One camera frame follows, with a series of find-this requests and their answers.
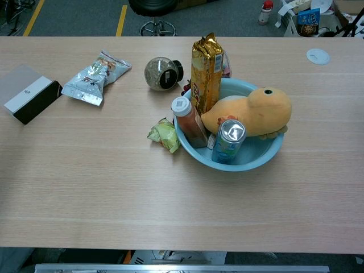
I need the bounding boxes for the blue green drink can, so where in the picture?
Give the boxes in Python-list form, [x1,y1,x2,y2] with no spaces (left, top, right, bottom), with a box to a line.
[211,119,247,165]

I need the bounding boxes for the yellow duck plush toy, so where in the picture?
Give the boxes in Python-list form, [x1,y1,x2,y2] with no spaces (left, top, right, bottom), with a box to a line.
[200,87,293,150]

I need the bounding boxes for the white robot base unit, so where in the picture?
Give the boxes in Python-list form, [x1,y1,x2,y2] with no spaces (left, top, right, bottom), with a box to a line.
[129,250,228,265]

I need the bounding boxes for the light blue plastic basin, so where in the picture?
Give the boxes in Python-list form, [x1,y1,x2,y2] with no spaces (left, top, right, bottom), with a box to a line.
[173,78,285,172]

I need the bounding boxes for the orange juice bottle white cap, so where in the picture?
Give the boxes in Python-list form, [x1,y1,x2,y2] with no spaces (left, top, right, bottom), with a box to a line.
[171,96,209,149]

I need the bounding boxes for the crumpled green yellow wrapper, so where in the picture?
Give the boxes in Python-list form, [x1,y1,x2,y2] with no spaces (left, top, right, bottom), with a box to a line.
[147,118,181,154]

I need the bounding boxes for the gold foil snack package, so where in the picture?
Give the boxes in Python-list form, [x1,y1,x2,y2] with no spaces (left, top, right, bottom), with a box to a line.
[190,32,225,115]

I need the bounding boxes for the glass seed jar black lid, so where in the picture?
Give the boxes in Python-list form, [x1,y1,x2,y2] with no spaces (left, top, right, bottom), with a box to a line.
[144,56,184,92]

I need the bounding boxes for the clear jar of coloured clips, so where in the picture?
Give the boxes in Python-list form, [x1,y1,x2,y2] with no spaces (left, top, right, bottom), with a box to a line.
[221,51,233,79]

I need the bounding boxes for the silver snack bag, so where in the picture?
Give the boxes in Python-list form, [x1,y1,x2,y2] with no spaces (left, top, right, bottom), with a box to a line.
[61,50,133,106]

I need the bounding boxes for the black stool chrome base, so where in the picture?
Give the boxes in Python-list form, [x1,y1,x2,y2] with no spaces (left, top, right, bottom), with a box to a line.
[128,0,179,37]

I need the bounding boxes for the red white bottle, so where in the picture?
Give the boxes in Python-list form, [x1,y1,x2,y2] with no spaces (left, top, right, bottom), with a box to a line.
[258,0,274,26]

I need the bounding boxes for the round grey table grommet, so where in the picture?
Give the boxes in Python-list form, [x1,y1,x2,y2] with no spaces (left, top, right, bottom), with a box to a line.
[306,48,331,66]

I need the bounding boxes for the white and black box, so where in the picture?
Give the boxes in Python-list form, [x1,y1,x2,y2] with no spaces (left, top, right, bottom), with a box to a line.
[0,64,63,125]

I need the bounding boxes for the blue snack bag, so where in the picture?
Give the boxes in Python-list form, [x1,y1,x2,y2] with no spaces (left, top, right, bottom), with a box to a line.
[297,7,321,37]

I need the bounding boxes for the white storage box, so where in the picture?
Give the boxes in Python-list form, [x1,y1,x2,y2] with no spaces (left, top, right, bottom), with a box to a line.
[284,13,344,38]

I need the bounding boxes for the black tripod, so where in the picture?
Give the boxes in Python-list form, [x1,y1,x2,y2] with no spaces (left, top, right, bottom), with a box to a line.
[341,13,364,38]

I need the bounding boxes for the black metal stand legs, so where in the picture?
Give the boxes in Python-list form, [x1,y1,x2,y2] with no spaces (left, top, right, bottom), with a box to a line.
[0,0,36,36]

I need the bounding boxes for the aluminium profile rail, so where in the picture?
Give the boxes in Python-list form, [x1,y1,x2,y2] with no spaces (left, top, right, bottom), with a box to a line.
[34,263,330,273]

